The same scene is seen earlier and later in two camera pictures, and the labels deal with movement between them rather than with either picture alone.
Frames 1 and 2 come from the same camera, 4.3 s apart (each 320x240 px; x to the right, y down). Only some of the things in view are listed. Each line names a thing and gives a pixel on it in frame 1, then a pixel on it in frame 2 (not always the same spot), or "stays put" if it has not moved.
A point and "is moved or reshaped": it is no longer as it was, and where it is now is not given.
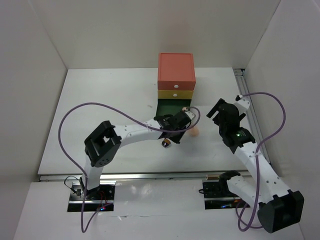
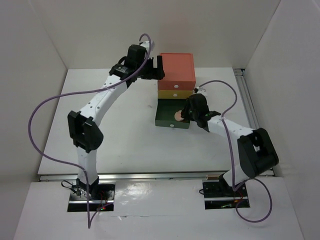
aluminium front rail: [68, 178] stays put
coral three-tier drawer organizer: [176, 75] stays put
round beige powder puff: [194, 132] is moved or reshaped
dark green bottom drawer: [171, 106] stays put
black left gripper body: [176, 137] -> [148, 72]
